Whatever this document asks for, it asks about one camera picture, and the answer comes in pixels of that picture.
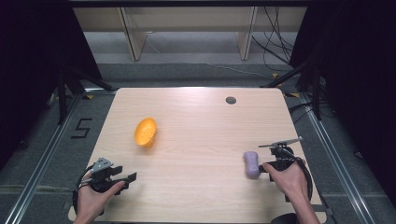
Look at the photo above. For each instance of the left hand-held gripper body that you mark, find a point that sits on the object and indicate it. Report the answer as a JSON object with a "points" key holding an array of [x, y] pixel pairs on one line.
{"points": [[101, 181]]}

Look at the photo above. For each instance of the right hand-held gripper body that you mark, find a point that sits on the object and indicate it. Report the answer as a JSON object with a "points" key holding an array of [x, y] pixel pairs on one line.
{"points": [[280, 155]]}

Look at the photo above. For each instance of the black metal stand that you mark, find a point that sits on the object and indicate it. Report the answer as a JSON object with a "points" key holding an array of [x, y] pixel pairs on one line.
{"points": [[62, 96], [316, 93]]}

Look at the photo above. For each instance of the black round object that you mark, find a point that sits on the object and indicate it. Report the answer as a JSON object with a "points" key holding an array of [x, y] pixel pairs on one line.
{"points": [[284, 219]]}

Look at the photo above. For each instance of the white desk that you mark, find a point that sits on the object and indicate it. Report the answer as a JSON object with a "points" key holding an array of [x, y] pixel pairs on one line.
{"points": [[186, 18]]}

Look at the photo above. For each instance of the black curtain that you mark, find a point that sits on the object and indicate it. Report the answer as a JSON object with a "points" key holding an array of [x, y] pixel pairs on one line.
{"points": [[28, 77], [364, 93]]}

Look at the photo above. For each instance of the person's left hand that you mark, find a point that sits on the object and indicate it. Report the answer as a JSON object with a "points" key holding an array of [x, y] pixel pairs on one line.
{"points": [[93, 199]]}

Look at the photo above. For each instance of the aluminium floor rail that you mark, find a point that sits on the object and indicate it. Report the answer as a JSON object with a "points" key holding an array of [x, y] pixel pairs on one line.
{"points": [[336, 155], [40, 161]]}

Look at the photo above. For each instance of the person's right hand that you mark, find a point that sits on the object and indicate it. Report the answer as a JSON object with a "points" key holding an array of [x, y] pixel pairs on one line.
{"points": [[288, 182]]}

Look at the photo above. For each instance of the purple toy eggplant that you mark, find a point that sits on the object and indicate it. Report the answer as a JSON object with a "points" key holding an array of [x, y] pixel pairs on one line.
{"points": [[251, 165]]}

